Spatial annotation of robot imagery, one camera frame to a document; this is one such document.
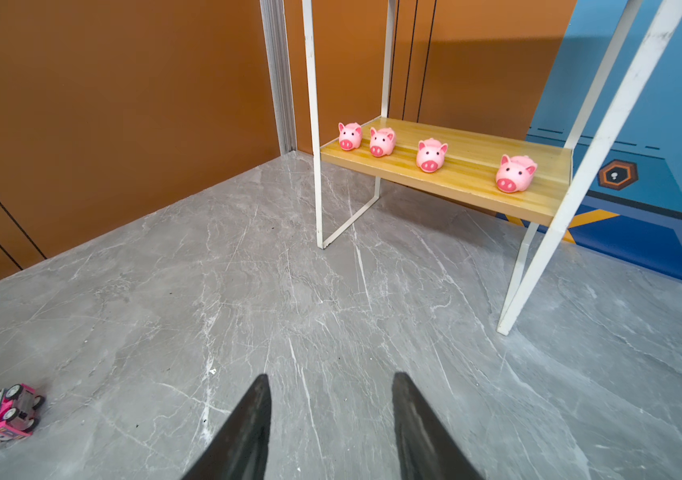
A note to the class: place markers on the pink pig toy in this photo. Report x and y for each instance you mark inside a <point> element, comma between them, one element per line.
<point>350,136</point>
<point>515,174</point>
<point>382,141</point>
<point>431,155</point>

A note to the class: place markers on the pink toy car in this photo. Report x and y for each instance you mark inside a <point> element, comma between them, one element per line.
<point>20,406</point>

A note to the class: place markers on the aluminium corner post left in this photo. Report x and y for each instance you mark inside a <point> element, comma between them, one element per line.
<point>277,48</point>

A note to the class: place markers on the white frame wooden shelf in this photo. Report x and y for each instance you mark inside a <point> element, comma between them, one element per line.
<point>468,174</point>

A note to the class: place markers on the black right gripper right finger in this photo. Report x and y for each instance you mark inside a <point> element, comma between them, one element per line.
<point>426,450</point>

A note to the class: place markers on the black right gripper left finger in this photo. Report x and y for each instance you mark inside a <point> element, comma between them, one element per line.
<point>240,448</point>

